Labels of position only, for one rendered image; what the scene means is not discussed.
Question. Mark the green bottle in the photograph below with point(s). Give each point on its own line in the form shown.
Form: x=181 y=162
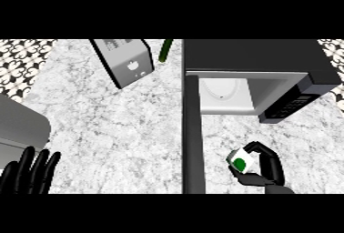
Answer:
x=164 y=50

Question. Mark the dark grey microwave door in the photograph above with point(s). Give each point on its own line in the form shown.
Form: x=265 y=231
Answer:
x=192 y=133

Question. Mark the grey rounded appliance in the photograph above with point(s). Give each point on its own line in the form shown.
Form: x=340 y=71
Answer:
x=18 y=130

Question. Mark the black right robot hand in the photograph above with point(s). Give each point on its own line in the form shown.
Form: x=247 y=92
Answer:
x=272 y=170

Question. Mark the white green milk carton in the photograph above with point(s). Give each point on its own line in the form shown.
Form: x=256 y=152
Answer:
x=241 y=161

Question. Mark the black microwave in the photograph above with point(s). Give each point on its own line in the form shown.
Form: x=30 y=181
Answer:
x=265 y=72

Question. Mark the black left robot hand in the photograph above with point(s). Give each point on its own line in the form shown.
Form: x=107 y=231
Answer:
x=27 y=176

